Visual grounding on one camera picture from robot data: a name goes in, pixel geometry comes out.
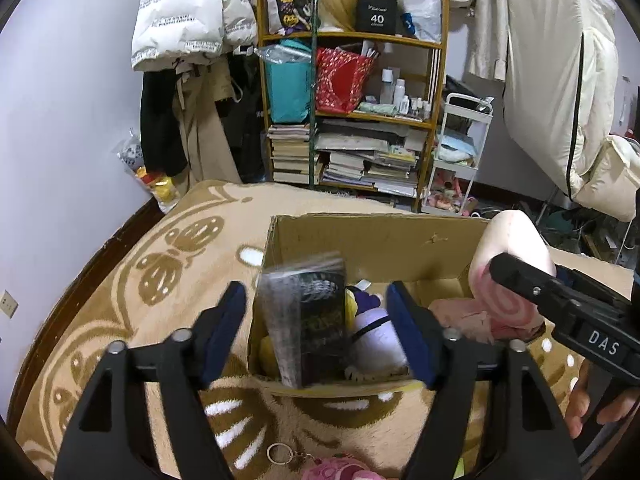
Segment black box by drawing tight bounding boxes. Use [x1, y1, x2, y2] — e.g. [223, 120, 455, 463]
[356, 0, 399, 36]

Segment blond wig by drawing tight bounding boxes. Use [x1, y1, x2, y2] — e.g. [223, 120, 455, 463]
[317, 0, 361, 33]

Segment black coat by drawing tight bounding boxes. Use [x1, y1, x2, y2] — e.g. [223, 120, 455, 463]
[139, 67, 188, 178]

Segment white padded cover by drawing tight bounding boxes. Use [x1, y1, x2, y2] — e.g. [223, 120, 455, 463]
[502, 0, 640, 223]

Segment white trolley cart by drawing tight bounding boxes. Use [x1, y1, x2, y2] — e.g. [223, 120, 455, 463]
[421, 92, 493, 218]

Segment green pole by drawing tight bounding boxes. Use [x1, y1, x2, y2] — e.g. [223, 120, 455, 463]
[309, 0, 322, 190]

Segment brown patterned blanket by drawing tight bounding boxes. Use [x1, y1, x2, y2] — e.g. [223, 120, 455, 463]
[10, 180, 640, 480]

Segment white puffer jacket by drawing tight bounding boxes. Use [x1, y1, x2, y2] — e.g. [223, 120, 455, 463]
[131, 0, 258, 71]

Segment purple white plush toy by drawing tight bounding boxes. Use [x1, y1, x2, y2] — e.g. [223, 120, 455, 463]
[344, 284, 410, 381]

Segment pink toys in cart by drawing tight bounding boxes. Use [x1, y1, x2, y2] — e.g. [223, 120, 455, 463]
[425, 167, 478, 216]

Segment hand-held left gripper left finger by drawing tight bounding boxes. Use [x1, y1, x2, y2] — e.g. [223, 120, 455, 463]
[52, 280, 248, 480]

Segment row of white cosmetic bottles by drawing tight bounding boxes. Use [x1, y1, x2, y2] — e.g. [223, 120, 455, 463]
[362, 67, 433, 121]

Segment blue white cloth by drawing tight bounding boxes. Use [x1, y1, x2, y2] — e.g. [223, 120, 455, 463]
[437, 132, 476, 163]

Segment white plastic bag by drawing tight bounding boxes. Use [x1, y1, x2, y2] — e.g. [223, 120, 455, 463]
[397, 0, 443, 43]

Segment pile of books and papers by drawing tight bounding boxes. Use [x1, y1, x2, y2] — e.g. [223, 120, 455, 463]
[315, 120, 426, 197]

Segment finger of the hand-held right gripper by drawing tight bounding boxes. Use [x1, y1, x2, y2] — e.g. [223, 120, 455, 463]
[555, 266, 628, 306]
[489, 252, 576, 323]

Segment pink plush keychain toy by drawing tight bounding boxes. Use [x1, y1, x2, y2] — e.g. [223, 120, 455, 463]
[266, 442, 381, 480]

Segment stack of old books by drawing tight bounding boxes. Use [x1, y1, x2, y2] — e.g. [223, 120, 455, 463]
[267, 122, 316, 186]

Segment cream curtain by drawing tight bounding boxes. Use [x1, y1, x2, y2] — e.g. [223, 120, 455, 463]
[435, 0, 511, 81]

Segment pink swirl roll plush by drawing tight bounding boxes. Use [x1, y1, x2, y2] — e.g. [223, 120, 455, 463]
[467, 210, 557, 341]

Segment person's right hand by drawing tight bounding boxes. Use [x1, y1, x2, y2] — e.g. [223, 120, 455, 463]
[565, 372, 640, 440]

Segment teal bag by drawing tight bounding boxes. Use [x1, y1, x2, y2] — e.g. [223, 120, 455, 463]
[264, 42, 313, 125]

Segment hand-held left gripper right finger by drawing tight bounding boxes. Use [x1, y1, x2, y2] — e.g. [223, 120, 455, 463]
[386, 280, 583, 480]

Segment wooden shelf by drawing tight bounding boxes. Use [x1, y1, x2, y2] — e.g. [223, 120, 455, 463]
[256, 0, 450, 213]

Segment cardboard box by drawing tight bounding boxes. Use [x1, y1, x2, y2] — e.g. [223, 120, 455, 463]
[247, 212, 633, 401]

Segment clear bag of toys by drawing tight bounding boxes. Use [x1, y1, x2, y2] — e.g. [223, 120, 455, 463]
[117, 130, 178, 216]

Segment black plastic-wrapped book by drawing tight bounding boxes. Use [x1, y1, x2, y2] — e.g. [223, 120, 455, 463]
[257, 252, 351, 388]

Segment beige coat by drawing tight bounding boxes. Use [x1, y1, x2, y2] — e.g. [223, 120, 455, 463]
[172, 57, 241, 196]

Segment red bag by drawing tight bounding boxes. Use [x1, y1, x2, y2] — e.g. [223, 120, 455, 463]
[315, 47, 376, 115]

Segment black hanging bag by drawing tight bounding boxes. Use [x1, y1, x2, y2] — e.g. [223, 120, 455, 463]
[222, 52, 266, 183]

